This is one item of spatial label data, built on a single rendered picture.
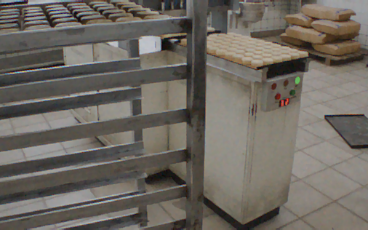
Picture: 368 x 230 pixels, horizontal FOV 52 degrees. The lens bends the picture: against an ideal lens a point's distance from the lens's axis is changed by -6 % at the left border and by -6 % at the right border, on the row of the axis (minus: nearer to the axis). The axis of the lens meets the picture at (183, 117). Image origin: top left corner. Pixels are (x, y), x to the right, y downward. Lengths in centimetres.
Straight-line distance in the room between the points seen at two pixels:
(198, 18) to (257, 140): 120
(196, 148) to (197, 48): 20
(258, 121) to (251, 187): 34
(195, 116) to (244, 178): 119
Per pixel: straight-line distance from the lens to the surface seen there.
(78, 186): 130
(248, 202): 202
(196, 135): 80
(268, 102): 179
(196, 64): 75
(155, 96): 229
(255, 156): 190
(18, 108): 118
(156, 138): 239
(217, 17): 264
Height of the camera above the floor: 136
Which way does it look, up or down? 23 degrees down
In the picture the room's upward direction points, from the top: straight up
